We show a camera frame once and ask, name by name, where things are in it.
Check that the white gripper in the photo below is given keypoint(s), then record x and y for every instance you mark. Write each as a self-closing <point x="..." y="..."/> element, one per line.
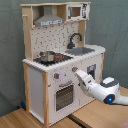
<point x="85" y="81"/>

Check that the red stove knob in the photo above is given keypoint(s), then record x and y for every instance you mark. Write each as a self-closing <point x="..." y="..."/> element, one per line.
<point x="56" y="75"/>
<point x="74" y="69"/>

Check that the white oven door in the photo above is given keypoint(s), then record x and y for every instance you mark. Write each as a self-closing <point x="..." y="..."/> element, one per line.
<point x="63" y="98"/>

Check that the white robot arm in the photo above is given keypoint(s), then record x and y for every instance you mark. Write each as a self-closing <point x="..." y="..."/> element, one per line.
<point x="107" y="92"/>

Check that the wooden toy kitchen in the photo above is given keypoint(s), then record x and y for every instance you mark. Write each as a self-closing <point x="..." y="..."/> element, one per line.
<point x="57" y="38"/>

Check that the white dishwasher door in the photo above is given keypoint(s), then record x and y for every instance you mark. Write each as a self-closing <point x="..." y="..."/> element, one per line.
<point x="91" y="66"/>

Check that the grey toy sink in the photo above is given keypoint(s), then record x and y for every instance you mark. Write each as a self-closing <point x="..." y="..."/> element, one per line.
<point x="79" y="51"/>

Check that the black toy stovetop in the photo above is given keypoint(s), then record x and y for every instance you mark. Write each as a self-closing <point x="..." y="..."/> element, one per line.
<point x="58" y="59"/>

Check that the small metal pot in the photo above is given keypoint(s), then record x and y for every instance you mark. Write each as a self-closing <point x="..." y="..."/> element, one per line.
<point x="47" y="56"/>

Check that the toy microwave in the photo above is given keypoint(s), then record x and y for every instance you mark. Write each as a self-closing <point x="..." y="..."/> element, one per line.
<point x="77" y="11"/>

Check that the silver range hood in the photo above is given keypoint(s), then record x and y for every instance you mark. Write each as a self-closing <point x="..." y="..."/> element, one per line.
<point x="48" y="18"/>

